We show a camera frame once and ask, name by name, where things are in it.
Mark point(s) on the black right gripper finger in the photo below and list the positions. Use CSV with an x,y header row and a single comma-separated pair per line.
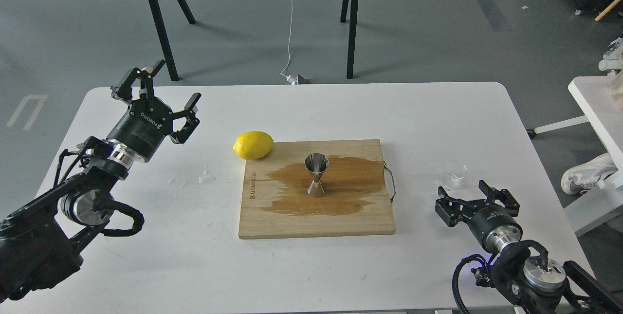
x,y
508,201
449,209

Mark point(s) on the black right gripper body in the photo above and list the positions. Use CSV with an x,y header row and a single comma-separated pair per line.
x,y
492,225

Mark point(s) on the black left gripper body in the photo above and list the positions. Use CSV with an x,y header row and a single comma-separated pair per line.
x,y
143,127

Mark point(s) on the small clear glass beaker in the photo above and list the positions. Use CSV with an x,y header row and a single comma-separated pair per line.
x,y
453,174

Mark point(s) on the steel cocktail jigger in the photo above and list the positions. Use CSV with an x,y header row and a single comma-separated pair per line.
x,y
316,164

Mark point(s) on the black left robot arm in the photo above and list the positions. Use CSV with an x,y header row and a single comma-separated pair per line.
x,y
42,241

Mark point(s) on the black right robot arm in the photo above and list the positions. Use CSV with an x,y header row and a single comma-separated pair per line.
x,y
520,270

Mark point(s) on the yellow lemon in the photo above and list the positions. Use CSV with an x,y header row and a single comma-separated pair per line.
x,y
253,145

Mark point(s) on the white sneaker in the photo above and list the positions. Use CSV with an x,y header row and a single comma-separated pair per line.
x,y
581,178

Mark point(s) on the wooden cutting board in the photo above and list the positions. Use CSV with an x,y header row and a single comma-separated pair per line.
x,y
275,203

